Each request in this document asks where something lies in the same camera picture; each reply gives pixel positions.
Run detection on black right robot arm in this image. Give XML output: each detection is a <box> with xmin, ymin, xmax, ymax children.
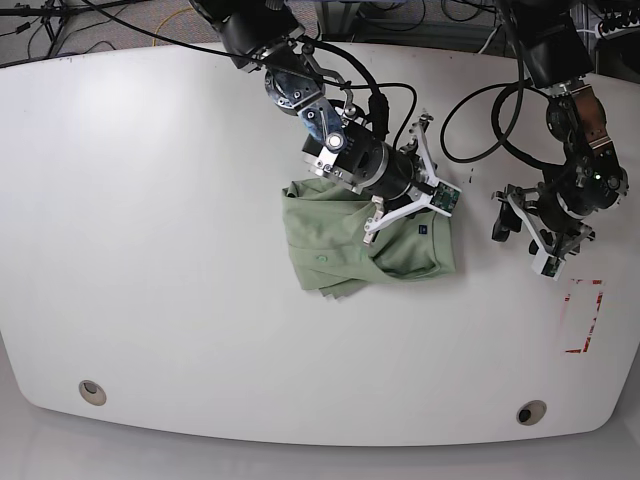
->
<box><xmin>191</xmin><ymin>1</ymin><xmax>461</xmax><ymax>243</ymax></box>

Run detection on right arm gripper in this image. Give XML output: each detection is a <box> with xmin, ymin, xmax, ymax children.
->
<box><xmin>360</xmin><ymin>112</ymin><xmax>461</xmax><ymax>246</ymax></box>

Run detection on table cable grommet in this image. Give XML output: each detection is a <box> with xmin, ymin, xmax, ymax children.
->
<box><xmin>78</xmin><ymin>380</ymin><xmax>107</xmax><ymax>407</ymax></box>
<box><xmin>516</xmin><ymin>400</ymin><xmax>547</xmax><ymax>426</ymax></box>

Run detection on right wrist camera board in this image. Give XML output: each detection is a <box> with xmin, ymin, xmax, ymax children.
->
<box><xmin>430</xmin><ymin>181</ymin><xmax>461</xmax><ymax>217</ymax></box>

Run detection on left table cable grommet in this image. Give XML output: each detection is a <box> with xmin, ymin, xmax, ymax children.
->
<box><xmin>78</xmin><ymin>380</ymin><xmax>107</xmax><ymax>407</ymax></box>

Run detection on red tape rectangle marker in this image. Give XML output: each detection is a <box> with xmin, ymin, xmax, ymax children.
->
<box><xmin>560</xmin><ymin>279</ymin><xmax>605</xmax><ymax>354</ymax></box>

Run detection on yellow cable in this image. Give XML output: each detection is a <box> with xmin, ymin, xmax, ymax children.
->
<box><xmin>152</xmin><ymin>12</ymin><xmax>176</xmax><ymax>47</ymax></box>

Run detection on right table cable grommet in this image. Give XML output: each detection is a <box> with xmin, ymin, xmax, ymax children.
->
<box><xmin>516</xmin><ymin>400</ymin><xmax>547</xmax><ymax>426</ymax></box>

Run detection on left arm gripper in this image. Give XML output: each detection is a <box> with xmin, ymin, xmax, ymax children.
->
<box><xmin>491</xmin><ymin>184</ymin><xmax>595</xmax><ymax>276</ymax></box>

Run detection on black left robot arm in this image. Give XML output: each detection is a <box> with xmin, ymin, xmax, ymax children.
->
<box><xmin>436</xmin><ymin>1</ymin><xmax>639</xmax><ymax>297</ymax></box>

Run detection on black tripod legs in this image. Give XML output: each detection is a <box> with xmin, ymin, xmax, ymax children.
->
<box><xmin>0</xmin><ymin>0</ymin><xmax>151</xmax><ymax>69</ymax></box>

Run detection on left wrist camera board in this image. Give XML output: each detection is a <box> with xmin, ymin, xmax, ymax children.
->
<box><xmin>541</xmin><ymin>258</ymin><xmax>564</xmax><ymax>280</ymax></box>

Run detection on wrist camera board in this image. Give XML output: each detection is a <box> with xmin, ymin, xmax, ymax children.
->
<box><xmin>541</xmin><ymin>258</ymin><xmax>564</xmax><ymax>280</ymax></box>
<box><xmin>430</xmin><ymin>181</ymin><xmax>461</xmax><ymax>217</ymax></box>

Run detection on green polo shirt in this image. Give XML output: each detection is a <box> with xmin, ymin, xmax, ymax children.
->
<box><xmin>280</xmin><ymin>177</ymin><xmax>458</xmax><ymax>303</ymax></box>

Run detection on white power strip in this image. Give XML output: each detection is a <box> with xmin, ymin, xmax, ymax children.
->
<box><xmin>595</xmin><ymin>10</ymin><xmax>639</xmax><ymax>39</ymax></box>

